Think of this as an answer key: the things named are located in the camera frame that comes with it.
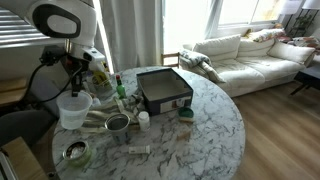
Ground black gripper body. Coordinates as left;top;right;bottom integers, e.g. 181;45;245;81
64;54;91;77

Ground clear plastic jar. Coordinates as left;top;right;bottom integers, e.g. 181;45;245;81
55;90;94;131

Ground metal cup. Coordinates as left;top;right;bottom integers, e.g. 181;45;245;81
104;112;132;145

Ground small green-topped jar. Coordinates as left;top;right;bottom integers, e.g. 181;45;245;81
62;139;92;168

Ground yellow label bag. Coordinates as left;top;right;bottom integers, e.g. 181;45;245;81
91;70;110;89

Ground green bottle red cap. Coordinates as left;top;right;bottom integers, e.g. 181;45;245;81
115;74;128;100

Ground grey striped cream towel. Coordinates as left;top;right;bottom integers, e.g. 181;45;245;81
77;94;146;133

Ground wooden desk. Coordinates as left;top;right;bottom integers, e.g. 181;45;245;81
0;77;30;108

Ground grey office chair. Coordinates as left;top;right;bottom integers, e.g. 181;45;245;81
0;74;68;148

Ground white curtain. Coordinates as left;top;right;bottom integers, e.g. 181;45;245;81
99;0;165;73

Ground white window blinds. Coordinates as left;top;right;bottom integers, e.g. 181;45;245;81
0;7;64;48

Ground white pill bottle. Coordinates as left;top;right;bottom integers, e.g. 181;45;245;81
137;110;151;132

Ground dark blue cardboard box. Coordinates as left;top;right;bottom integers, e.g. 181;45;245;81
135;67;195;117

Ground small white tube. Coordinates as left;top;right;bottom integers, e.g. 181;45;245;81
128;145;152;156

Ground wooden chair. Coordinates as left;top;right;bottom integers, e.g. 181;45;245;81
160;51;181;69

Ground green scrub sponge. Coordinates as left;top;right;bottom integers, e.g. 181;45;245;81
177;106;195;124

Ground grey knitted blanket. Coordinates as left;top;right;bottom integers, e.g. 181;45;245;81
179;48;227;85

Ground white sofa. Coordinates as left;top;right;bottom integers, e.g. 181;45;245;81
182;28;317;99

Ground floral pillow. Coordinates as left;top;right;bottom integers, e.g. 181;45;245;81
247;27;286;44

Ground black coffee table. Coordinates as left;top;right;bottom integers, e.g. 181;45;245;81
290;64;320;97

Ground black plant stand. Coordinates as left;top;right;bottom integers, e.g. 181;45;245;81
287;7;318;38

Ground patterned throw pillow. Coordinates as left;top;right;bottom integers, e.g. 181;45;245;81
287;35;320;51

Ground white lamp shade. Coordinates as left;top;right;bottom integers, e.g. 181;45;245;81
301;0;320;11

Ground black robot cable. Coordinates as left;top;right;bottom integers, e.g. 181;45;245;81
19;61;83;105

